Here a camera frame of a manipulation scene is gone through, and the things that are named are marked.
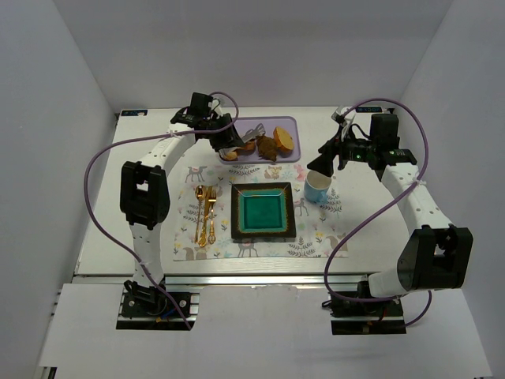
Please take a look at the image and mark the metal serving tongs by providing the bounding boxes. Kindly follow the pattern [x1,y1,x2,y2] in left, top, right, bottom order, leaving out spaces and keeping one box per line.
[219,123,265,159]

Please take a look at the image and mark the brown chocolate croissant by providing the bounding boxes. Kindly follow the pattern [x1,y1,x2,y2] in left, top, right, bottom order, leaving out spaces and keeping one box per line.
[256,135,277,162]

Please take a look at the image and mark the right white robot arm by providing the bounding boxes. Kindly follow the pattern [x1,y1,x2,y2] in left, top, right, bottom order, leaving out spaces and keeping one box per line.
[308,111,473,302]

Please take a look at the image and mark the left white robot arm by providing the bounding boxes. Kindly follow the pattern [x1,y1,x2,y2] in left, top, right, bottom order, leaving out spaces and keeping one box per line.
[120,92,245,288]

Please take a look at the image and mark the sugared bread roll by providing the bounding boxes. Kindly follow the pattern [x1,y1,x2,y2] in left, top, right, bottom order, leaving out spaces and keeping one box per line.
[223,151,238,161]

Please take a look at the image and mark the bread slice left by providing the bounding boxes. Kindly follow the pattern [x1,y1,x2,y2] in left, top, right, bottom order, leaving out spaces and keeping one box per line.
[238,140,256,154]

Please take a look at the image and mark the bread slice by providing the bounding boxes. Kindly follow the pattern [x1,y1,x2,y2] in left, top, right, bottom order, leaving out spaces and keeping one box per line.
[238,140,256,154]
[273,126,294,154]

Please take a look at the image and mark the bread slice right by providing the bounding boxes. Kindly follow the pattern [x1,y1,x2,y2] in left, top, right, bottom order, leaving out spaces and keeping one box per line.
[273,126,294,154]

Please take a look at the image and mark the light blue mug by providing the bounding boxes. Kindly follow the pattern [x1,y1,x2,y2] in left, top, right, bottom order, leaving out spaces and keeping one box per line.
[304,171,331,205]

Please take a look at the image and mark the purple tray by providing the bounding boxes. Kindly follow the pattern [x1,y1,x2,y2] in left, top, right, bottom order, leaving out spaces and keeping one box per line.
[218,116,301,164]

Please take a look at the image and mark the blue label sticker right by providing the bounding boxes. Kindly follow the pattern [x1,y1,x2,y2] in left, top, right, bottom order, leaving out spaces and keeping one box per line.
[355,106,383,114]

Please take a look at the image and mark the blue label sticker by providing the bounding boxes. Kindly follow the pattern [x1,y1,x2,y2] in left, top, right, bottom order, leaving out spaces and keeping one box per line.
[355,106,383,114]
[120,109,148,117]

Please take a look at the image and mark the gold spoon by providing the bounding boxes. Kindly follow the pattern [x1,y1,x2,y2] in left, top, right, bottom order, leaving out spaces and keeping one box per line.
[194,185,207,242]

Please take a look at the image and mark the gold fork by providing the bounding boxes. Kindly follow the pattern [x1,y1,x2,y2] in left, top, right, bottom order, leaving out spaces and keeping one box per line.
[208,186,217,245]

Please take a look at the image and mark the teal square plate black rim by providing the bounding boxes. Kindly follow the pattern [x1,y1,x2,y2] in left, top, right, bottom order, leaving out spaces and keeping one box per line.
[230,182,297,241]

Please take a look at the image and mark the blue label sticker left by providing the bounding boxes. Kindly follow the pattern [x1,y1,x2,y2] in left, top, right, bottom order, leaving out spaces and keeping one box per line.
[120,109,148,117]

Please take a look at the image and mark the animal pattern placemat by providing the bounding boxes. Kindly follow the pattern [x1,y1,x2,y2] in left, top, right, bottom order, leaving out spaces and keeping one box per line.
[173,164,346,261]

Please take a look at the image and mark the gold knife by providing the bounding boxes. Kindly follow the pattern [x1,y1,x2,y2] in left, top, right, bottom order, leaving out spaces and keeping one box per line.
[198,186,213,247]

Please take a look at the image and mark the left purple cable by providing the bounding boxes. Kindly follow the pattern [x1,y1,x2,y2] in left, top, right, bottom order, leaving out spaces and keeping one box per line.
[84,91,194,329]

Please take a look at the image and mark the purple cable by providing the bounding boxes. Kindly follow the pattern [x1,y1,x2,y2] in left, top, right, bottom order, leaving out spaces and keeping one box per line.
[84,91,194,329]
[324,96,432,325]

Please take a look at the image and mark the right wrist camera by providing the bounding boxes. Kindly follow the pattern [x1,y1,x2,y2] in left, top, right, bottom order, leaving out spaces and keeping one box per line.
[331,106,355,135]

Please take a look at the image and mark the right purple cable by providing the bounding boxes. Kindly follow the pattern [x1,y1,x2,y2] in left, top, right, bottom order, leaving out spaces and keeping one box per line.
[324,96,432,325]

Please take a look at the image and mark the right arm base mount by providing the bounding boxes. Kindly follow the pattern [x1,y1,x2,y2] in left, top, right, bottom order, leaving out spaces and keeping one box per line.
[321,295,406,336]

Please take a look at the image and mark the aluminium rail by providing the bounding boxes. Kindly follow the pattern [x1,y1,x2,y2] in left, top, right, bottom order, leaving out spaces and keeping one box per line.
[71,272,380,287]

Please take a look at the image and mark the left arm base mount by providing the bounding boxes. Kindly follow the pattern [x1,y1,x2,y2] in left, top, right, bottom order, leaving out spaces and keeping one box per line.
[115,280,200,331]

